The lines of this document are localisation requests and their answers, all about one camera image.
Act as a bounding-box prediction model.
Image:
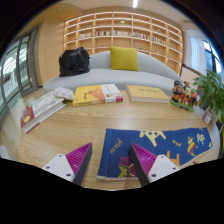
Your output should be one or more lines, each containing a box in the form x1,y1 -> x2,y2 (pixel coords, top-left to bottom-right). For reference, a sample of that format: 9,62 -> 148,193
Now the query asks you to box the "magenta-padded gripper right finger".
129,142 -> 182,187

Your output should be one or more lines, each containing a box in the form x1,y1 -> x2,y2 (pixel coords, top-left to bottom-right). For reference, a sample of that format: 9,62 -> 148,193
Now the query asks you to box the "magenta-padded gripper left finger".
41,142 -> 94,187

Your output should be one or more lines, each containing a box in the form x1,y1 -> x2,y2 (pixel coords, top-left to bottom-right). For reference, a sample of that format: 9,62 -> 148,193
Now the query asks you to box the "blue printed towel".
96,127 -> 214,182

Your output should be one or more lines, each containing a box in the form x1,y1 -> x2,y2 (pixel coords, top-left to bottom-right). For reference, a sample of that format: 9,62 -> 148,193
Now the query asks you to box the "small white and red can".
201,109 -> 214,126

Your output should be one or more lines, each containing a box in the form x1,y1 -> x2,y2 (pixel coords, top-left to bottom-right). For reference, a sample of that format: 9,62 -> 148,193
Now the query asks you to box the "white orange-dotted pouch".
53,86 -> 76,102

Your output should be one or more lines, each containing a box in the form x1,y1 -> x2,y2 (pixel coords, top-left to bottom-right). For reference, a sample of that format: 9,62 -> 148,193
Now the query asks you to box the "plain yellow book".
125,84 -> 172,104

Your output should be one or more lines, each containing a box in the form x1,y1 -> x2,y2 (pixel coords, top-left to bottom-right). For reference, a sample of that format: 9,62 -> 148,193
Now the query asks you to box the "three-figure colourful figurine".
169,79 -> 202,113

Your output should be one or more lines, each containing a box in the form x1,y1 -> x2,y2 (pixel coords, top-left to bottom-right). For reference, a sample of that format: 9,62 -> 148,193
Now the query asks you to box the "yellow and orange book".
72,83 -> 124,108

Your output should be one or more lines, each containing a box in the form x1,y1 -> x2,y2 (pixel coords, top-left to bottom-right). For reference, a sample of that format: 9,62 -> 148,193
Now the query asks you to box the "green potted plant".
192,69 -> 224,126

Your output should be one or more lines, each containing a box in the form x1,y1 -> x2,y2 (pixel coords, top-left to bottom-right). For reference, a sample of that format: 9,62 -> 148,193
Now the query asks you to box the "light grey curved sofa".
42,50 -> 184,98

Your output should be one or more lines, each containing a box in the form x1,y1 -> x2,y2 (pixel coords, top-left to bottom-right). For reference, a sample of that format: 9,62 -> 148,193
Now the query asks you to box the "black bag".
58,46 -> 91,78

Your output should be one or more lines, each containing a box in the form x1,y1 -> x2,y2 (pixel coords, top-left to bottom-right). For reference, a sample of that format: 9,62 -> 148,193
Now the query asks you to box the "grey-framed glass door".
0,26 -> 39,118

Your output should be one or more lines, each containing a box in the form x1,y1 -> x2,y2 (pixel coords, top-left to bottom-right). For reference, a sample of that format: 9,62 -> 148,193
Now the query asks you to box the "yellow square cushion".
108,45 -> 141,72

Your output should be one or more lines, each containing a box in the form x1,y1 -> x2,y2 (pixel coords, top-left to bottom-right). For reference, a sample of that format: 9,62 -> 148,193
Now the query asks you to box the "white curtain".
189,34 -> 208,76

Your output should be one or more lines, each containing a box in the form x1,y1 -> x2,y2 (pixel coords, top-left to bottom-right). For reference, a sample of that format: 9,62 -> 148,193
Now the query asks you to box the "dark-framed window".
203,39 -> 223,78

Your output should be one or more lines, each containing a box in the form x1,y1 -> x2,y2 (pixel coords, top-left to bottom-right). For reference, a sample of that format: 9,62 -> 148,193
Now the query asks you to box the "wooden wall shelf unit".
63,11 -> 184,76

